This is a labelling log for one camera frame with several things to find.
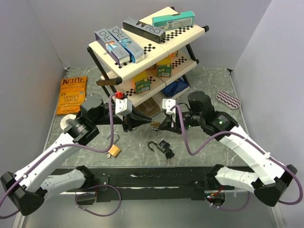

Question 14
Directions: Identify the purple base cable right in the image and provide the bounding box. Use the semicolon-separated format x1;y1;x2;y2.
206;185;250;212

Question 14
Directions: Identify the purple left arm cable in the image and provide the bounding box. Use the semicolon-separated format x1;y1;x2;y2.
0;92;124;219

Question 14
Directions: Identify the purple wavy sponge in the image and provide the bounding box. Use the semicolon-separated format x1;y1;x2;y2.
216;91;241;110

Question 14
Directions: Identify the brown packaged item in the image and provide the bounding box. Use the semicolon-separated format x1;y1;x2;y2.
136;97;161;117

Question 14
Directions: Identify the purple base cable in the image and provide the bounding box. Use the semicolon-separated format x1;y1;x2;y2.
206;185;250;212
75;184;123;217

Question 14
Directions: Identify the orange Kettle chips bag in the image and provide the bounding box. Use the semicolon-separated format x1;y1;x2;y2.
56;76;87;115

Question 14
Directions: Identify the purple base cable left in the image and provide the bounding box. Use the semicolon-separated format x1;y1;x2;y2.
75;184;123;217

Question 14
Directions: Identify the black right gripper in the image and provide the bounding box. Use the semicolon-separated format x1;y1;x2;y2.
159;108;204;134

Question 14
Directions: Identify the purple R+O box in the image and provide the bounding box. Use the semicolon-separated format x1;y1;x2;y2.
95;28;130;66

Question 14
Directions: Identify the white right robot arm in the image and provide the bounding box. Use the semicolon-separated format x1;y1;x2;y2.
159;91;304;207

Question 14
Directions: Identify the black round padlock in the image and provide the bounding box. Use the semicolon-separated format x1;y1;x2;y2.
147;140;170;153

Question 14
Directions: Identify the small brass long-shackle padlock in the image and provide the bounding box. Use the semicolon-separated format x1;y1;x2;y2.
151;122;161;127

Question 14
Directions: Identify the cream three-tier shelf rack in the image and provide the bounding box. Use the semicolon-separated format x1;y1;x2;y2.
87;24;209;107

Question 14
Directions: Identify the blue snack bag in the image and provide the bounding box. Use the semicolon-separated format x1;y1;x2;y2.
161;78;189;97

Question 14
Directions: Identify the teal toothpaste box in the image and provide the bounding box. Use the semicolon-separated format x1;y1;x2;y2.
152;11;195;30

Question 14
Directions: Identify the black-headed key bunch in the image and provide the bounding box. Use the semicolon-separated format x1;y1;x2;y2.
165;148;179;161

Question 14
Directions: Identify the white tape roll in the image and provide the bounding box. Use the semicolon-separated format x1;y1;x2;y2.
60;114;76;130

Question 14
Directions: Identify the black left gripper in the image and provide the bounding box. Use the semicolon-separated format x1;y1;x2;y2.
93;103;152;132

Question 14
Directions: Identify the green yellow box front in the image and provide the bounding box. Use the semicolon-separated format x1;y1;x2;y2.
132;71;151;94

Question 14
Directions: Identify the green yellow box rear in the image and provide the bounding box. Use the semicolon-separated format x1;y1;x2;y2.
156;56;172;77

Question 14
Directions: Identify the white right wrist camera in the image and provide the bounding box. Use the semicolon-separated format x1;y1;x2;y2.
161;98;176;115

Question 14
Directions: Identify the large brass padlock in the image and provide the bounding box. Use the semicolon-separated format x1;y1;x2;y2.
106;133;121;159

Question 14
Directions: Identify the brown wooden-handled tool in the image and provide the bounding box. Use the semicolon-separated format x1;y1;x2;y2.
96;77;123;86

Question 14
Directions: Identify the green yellow box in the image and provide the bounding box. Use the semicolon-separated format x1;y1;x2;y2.
156;56;172;77
132;71;151;94

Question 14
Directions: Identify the blue R+O box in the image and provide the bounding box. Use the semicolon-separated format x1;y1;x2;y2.
108;26;145;63

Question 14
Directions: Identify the dark grey R+O box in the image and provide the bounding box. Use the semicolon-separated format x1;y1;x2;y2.
123;17;166;44

